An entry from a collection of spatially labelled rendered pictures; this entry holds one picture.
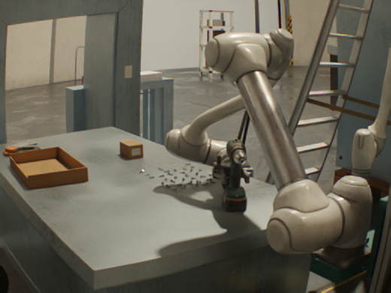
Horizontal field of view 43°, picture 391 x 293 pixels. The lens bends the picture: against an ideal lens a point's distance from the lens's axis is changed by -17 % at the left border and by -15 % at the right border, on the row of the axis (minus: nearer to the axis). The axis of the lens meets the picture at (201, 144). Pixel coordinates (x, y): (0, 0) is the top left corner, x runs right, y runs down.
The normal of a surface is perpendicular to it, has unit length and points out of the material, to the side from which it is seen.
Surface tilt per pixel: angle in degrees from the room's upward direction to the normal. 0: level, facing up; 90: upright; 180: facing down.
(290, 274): 90
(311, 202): 47
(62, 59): 90
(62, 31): 90
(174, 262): 68
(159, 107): 90
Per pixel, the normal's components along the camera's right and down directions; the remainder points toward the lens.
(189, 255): 0.54, -0.20
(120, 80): 0.54, 0.20
